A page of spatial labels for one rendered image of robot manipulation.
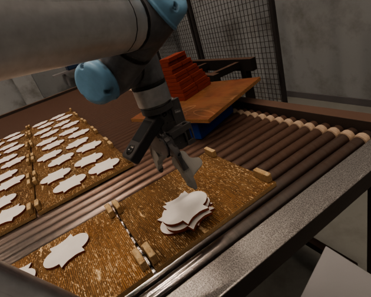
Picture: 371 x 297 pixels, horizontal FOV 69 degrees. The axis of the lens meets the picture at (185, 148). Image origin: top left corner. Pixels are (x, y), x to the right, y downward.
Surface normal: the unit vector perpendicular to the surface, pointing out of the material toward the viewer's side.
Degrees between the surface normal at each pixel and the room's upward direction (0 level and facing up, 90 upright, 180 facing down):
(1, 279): 58
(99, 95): 90
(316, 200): 0
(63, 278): 0
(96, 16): 87
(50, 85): 90
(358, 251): 0
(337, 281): 44
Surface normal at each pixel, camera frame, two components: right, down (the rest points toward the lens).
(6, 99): 0.47, 0.26
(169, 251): -0.29, -0.86
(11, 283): 0.63, -0.77
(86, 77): -0.39, 0.51
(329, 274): -0.79, -0.31
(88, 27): 0.88, 0.22
